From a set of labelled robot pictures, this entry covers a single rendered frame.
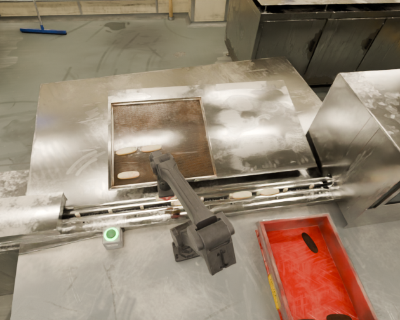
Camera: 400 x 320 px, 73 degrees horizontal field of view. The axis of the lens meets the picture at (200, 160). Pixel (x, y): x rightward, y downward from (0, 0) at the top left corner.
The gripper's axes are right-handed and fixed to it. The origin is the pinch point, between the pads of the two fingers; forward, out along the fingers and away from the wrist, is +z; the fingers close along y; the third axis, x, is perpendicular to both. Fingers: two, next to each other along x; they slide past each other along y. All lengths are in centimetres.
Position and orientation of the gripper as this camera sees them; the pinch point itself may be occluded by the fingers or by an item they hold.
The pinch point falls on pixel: (166, 195)
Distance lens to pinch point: 120.3
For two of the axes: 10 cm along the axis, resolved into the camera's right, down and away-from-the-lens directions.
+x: 9.9, -1.0, 1.4
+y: 1.7, 7.9, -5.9
